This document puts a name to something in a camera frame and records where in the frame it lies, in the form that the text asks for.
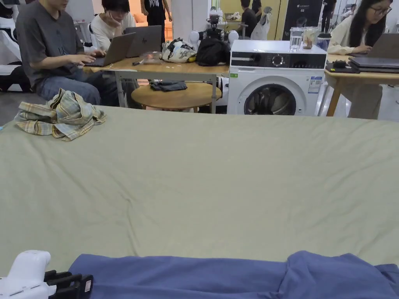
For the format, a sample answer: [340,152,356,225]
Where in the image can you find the white and black robot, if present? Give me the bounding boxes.
[189,7,240,45]

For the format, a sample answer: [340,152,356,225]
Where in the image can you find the white washing machine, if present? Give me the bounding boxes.
[226,26,328,117]

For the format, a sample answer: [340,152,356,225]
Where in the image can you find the round low wooden table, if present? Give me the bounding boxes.
[131,80,223,113]

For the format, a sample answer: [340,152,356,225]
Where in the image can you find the plaid shirt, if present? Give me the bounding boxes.
[14,88,107,142]

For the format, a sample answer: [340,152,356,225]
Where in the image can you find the dark blue shirt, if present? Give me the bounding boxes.
[68,250,399,299]

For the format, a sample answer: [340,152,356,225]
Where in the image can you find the wooden table with laptops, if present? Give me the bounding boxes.
[81,25,232,114]
[323,32,399,118]

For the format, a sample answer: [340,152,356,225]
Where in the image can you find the bed with pale green sheet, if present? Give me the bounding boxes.
[0,104,399,299]

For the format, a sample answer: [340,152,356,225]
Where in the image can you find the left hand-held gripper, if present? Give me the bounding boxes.
[0,250,94,299]

